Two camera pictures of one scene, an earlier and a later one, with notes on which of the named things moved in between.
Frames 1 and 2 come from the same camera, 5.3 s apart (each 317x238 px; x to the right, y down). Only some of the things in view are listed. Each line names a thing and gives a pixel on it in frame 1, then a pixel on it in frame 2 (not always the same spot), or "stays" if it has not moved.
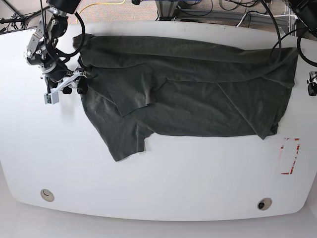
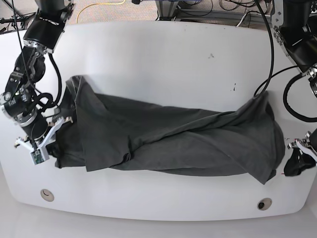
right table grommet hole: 264,204 stays
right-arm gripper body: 312,82 → 299,161
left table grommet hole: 47,195 stays
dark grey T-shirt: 141,86 → 97,132
